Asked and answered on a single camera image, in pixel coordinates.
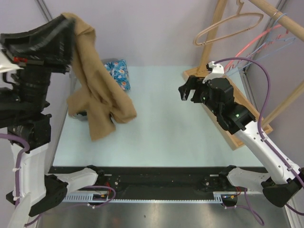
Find blue floral garment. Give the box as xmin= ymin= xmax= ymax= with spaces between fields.
xmin=104 ymin=59 xmax=131 ymax=92

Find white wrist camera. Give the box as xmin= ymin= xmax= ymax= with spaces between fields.
xmin=0 ymin=51 xmax=23 ymax=73
xmin=203 ymin=61 xmax=225 ymax=83

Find white slotted cable duct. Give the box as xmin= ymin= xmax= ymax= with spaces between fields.
xmin=63 ymin=191 xmax=225 ymax=204

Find pink plastic hanger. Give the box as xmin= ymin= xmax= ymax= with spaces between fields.
xmin=235 ymin=24 xmax=296 ymax=58

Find dark green garment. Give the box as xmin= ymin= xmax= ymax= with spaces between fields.
xmin=72 ymin=111 xmax=87 ymax=121

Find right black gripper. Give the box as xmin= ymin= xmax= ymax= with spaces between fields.
xmin=179 ymin=75 xmax=221 ymax=116

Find wooden clothes rack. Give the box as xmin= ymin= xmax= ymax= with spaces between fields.
xmin=182 ymin=0 xmax=304 ymax=151

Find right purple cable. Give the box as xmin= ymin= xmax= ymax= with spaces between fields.
xmin=215 ymin=57 xmax=304 ymax=225

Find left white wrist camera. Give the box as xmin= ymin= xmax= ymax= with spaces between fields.
xmin=0 ymin=51 xmax=23 ymax=73

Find light blue wire hanger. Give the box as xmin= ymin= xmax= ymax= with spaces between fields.
xmin=251 ymin=19 xmax=297 ymax=60

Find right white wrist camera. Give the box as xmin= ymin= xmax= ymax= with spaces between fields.
xmin=203 ymin=61 xmax=225 ymax=83

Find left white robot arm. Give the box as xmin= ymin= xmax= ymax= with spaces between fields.
xmin=0 ymin=16 xmax=105 ymax=217

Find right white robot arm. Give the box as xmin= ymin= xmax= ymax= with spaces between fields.
xmin=178 ymin=76 xmax=304 ymax=208

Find beige wooden hanger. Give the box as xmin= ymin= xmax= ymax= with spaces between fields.
xmin=193 ymin=0 xmax=264 ymax=47

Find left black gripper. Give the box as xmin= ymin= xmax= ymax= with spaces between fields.
xmin=6 ymin=11 xmax=81 ymax=112

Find grey plastic bin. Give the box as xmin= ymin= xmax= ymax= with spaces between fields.
xmin=101 ymin=58 xmax=120 ymax=65

